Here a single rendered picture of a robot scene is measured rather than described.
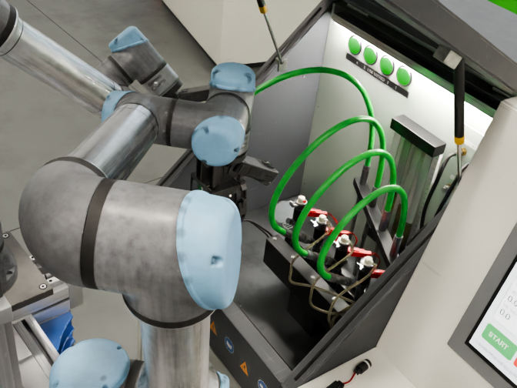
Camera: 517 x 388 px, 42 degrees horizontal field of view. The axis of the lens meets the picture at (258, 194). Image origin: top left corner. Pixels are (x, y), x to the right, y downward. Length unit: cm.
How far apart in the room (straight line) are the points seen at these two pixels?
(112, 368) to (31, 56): 56
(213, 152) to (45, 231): 40
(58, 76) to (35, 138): 259
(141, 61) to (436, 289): 77
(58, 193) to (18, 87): 370
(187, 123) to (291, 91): 86
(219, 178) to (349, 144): 72
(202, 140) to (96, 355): 36
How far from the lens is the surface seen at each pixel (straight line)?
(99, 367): 105
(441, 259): 137
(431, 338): 142
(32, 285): 151
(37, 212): 71
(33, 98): 426
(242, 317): 155
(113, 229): 67
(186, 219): 66
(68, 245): 68
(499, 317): 131
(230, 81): 110
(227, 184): 122
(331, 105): 190
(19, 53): 126
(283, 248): 169
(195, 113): 105
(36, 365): 148
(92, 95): 134
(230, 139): 101
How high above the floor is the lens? 209
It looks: 37 degrees down
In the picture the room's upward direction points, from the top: 7 degrees clockwise
